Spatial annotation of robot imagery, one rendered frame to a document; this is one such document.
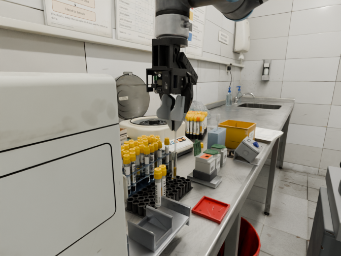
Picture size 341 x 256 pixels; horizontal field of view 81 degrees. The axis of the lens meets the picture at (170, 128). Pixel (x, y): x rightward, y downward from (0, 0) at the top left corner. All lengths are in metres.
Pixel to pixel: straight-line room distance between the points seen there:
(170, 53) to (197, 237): 0.37
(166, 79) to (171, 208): 0.26
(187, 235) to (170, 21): 0.43
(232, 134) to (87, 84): 0.77
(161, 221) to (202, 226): 0.11
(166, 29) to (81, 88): 0.32
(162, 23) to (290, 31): 2.58
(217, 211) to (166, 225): 0.16
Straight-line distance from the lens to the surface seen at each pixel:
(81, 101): 0.17
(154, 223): 0.40
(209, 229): 0.46
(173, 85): 0.44
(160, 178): 0.43
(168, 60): 0.45
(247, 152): 0.76
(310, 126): 2.97
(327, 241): 0.57
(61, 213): 0.18
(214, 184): 0.59
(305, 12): 3.00
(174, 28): 0.46
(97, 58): 0.99
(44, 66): 0.87
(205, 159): 0.58
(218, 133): 0.76
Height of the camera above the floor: 1.17
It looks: 14 degrees down
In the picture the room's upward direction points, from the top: straight up
